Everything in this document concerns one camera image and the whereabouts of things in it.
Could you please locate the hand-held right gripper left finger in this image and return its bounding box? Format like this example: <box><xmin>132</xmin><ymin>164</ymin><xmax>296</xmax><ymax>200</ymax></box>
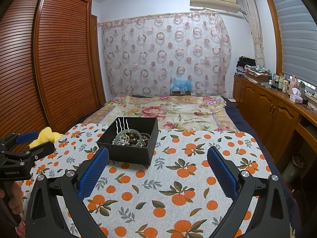
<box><xmin>25</xmin><ymin>146</ymin><xmax>110</xmax><ymax>238</ymax></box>

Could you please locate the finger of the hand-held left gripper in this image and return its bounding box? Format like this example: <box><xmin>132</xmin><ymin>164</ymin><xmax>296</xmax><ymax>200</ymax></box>
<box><xmin>0</xmin><ymin>141</ymin><xmax>55</xmax><ymax>172</ymax></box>
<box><xmin>0</xmin><ymin>132</ymin><xmax>39</xmax><ymax>152</ymax></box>

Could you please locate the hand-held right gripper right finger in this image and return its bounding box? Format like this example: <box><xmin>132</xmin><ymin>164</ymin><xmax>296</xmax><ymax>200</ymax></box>
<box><xmin>207</xmin><ymin>146</ymin><xmax>291</xmax><ymax>238</ymax></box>

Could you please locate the black jewelry box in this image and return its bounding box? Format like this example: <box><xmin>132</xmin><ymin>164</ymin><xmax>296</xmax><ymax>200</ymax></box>
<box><xmin>96</xmin><ymin>116</ymin><xmax>159</xmax><ymax>166</ymax></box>

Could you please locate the person's left hand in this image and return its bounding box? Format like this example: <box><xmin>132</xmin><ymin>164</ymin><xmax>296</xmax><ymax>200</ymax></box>
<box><xmin>9</xmin><ymin>180</ymin><xmax>23</xmax><ymax>219</ymax></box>

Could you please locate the yellow plush toy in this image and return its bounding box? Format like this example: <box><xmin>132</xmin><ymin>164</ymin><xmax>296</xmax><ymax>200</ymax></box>
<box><xmin>29</xmin><ymin>127</ymin><xmax>63</xmax><ymax>149</ymax></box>

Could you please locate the orange fruit print cloth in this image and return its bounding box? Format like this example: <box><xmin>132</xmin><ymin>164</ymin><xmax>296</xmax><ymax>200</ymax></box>
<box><xmin>15</xmin><ymin>123</ymin><xmax>275</xmax><ymax>238</ymax></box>

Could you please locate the silver wavy hair pin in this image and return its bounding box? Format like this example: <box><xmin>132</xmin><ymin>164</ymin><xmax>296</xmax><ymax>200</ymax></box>
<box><xmin>115</xmin><ymin>118</ymin><xmax>129</xmax><ymax>136</ymax></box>

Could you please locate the grey trash bin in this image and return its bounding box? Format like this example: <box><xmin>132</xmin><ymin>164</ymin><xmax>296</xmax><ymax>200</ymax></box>
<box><xmin>282</xmin><ymin>152</ymin><xmax>307</xmax><ymax>184</ymax></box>

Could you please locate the wooden slatted wardrobe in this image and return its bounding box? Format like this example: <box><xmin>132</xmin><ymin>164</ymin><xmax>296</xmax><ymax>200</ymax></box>
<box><xmin>0</xmin><ymin>0</ymin><xmax>106</xmax><ymax>154</ymax></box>

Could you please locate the floral blanket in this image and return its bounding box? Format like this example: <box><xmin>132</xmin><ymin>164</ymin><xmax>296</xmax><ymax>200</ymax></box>
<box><xmin>83</xmin><ymin>95</ymin><xmax>239</xmax><ymax>132</ymax></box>

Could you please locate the wooden cabinet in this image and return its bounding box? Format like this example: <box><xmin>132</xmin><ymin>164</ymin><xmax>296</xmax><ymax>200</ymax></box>
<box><xmin>233</xmin><ymin>76</ymin><xmax>317</xmax><ymax>169</ymax></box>

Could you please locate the blue plastic wrap bundle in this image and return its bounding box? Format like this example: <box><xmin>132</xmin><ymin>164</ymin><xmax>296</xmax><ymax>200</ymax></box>
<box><xmin>172</xmin><ymin>77</ymin><xmax>193</xmax><ymax>91</ymax></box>

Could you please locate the pile of plaid cloths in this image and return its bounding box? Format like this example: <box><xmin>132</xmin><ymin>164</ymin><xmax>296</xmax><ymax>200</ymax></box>
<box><xmin>244</xmin><ymin>64</ymin><xmax>271</xmax><ymax>83</ymax></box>

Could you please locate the pink tissue box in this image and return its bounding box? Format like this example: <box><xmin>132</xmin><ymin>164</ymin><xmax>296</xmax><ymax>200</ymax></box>
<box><xmin>290</xmin><ymin>88</ymin><xmax>304</xmax><ymax>104</ymax></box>

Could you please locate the group of cosmetic bottles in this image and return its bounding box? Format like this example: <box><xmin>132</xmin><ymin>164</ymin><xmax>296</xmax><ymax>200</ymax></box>
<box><xmin>271</xmin><ymin>73</ymin><xmax>290</xmax><ymax>93</ymax></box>

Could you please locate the stack of dark clothes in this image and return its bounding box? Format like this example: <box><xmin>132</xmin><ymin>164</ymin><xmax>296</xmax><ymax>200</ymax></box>
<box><xmin>236</xmin><ymin>57</ymin><xmax>255</xmax><ymax>76</ymax></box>

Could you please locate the circle patterned curtain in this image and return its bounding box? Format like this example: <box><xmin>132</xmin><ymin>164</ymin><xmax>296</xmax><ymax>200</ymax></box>
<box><xmin>98</xmin><ymin>12</ymin><xmax>232</xmax><ymax>97</ymax></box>

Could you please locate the beige side curtain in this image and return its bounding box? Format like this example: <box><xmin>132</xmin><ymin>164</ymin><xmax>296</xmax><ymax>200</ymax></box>
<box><xmin>240</xmin><ymin>0</ymin><xmax>265</xmax><ymax>67</ymax></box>

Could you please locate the grey window blind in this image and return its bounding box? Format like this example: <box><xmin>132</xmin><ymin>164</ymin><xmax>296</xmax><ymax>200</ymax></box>
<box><xmin>271</xmin><ymin>0</ymin><xmax>317</xmax><ymax>82</ymax></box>

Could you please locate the silver chain bracelet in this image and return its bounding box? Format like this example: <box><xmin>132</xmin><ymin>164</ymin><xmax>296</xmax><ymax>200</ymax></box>
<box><xmin>117</xmin><ymin>133</ymin><xmax>130</xmax><ymax>146</ymax></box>

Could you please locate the brown bead bracelet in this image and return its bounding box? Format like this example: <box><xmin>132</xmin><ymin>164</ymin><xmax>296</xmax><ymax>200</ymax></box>
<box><xmin>124</xmin><ymin>132</ymin><xmax>140</xmax><ymax>146</ymax></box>

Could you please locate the wooden window frame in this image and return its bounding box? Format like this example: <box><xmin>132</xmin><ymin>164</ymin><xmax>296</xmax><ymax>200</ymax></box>
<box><xmin>263</xmin><ymin>0</ymin><xmax>317</xmax><ymax>90</ymax></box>

